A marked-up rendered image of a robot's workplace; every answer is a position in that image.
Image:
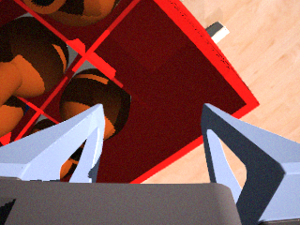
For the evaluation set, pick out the red crate with dividers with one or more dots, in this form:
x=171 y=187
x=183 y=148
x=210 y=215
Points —
x=163 y=69

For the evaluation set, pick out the orange bottle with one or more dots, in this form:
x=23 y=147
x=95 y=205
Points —
x=32 y=58
x=87 y=87
x=10 y=114
x=43 y=122

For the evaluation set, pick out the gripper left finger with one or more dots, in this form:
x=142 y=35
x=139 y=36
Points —
x=40 y=156

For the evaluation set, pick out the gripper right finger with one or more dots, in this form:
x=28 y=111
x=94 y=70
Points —
x=272 y=187

